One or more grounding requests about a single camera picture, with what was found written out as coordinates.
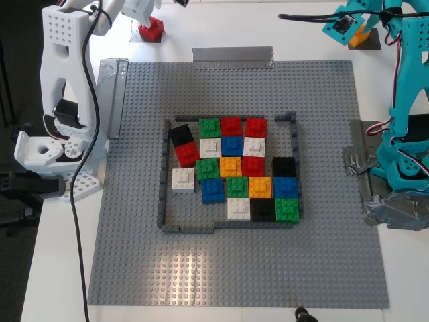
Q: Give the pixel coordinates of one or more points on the blue brick cube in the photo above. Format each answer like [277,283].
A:
[232,146]
[286,187]
[212,190]

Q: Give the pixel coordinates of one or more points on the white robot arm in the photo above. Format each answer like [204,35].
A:
[57,50]

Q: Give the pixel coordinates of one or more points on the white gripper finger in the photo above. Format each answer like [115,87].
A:
[145,20]

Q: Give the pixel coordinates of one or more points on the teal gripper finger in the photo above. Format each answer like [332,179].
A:
[372,21]

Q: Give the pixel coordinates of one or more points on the grey duct tape strip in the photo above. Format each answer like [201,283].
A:
[234,57]
[360,134]
[115,100]

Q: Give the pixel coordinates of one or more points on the dark grey brick frame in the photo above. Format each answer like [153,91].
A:
[163,188]

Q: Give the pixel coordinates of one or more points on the grey tape square patch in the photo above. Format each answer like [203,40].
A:
[376,42]
[134,37]

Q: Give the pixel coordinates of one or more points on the black brick cube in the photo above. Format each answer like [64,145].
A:
[284,166]
[263,209]
[181,135]

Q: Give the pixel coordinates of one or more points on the teal camera mount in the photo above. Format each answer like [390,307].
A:
[330,31]

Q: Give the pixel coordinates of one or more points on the white brick cube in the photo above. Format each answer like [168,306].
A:
[183,180]
[238,209]
[210,147]
[254,146]

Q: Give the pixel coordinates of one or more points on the crumpled grey duct tape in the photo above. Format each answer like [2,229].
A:
[395,211]

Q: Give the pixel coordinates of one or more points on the red brick cube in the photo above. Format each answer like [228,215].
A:
[256,127]
[155,33]
[231,126]
[186,155]
[253,166]

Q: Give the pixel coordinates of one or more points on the green brick cube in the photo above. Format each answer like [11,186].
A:
[209,129]
[288,209]
[237,187]
[207,168]

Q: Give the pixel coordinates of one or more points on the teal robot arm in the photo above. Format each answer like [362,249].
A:
[412,67]

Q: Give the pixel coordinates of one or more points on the black knob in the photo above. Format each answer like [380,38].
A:
[303,315]

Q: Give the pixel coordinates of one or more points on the grey studded baseplate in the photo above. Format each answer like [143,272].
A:
[234,268]

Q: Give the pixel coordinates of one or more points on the orange brick cube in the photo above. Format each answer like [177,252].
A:
[230,166]
[260,187]
[358,38]

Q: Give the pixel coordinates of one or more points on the black table clamp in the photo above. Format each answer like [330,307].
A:
[33,186]

